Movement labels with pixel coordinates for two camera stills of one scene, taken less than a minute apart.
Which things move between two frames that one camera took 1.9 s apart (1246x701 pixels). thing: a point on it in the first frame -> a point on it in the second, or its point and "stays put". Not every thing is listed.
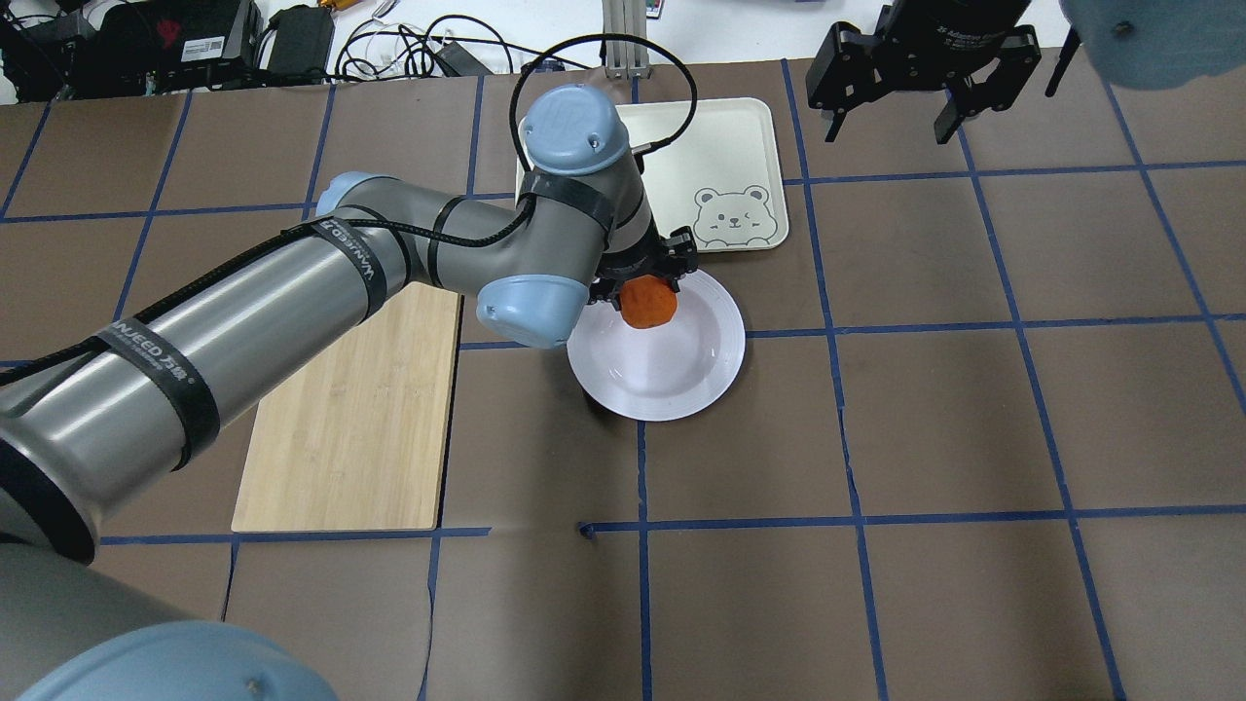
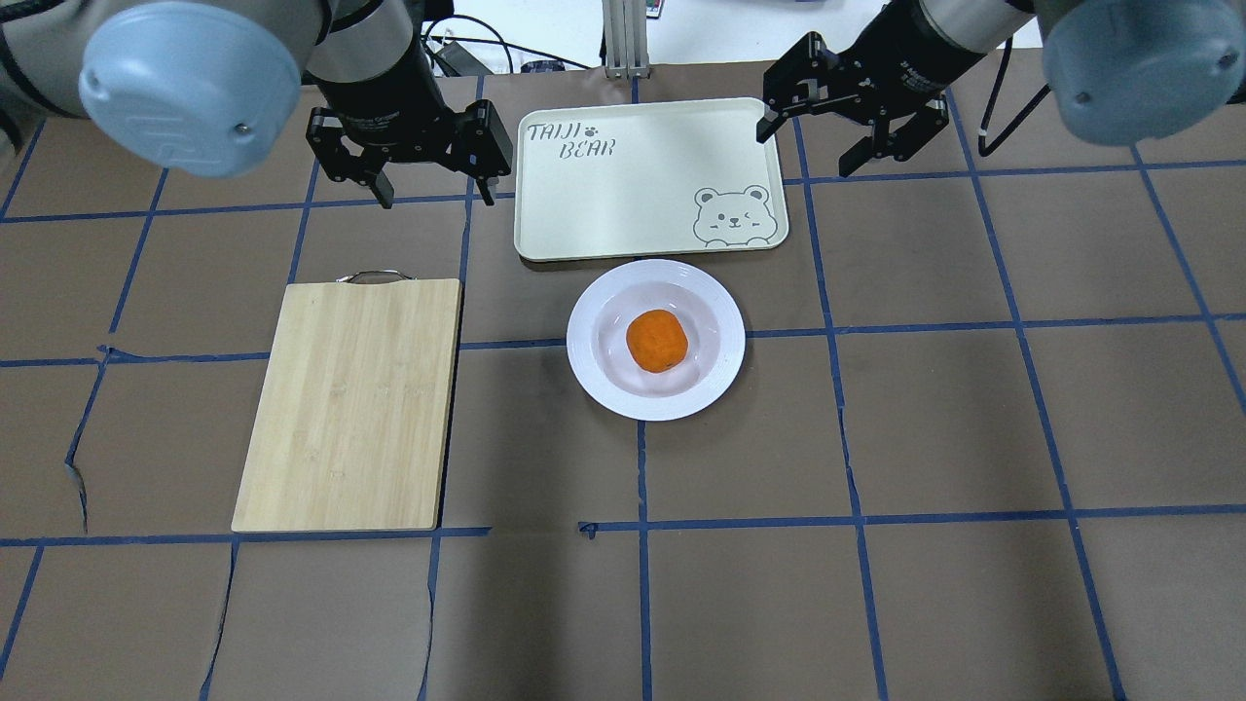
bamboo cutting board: x=357 y=439 stays put
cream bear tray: x=710 y=166 stays put
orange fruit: x=647 y=301 -> x=655 y=341
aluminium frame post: x=624 y=59 stays put
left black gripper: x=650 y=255 -> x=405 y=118
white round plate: x=666 y=373 stays put
